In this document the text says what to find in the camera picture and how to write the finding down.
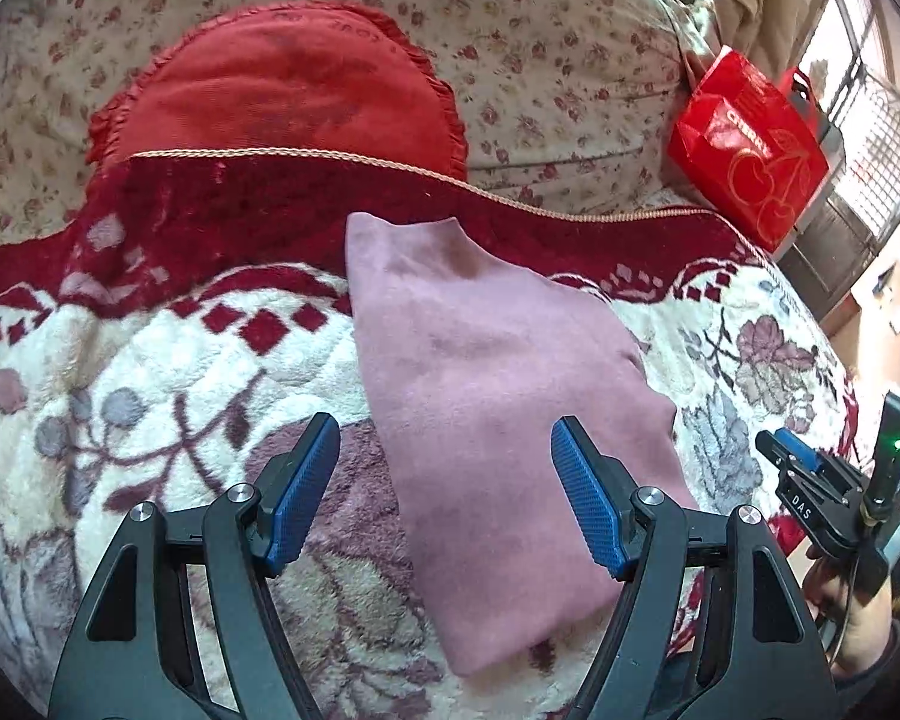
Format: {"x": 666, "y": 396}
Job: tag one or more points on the red white floral blanket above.
{"x": 157, "y": 390}

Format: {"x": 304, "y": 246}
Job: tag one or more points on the side window with grille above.
{"x": 885, "y": 112}

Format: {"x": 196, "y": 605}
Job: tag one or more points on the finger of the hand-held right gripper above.
{"x": 801, "y": 502}
{"x": 787, "y": 450}

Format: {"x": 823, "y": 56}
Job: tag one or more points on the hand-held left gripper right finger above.
{"x": 589, "y": 502}

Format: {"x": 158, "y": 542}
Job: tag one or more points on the pink long-sleeved shirt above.
{"x": 495, "y": 390}

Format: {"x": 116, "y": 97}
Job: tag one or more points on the person's right hand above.
{"x": 855, "y": 622}

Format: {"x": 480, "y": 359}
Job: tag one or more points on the red ruffled cushion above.
{"x": 270, "y": 82}

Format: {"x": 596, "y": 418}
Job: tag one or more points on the red gift bag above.
{"x": 742, "y": 142}

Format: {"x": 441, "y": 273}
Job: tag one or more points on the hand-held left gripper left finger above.
{"x": 304, "y": 495}

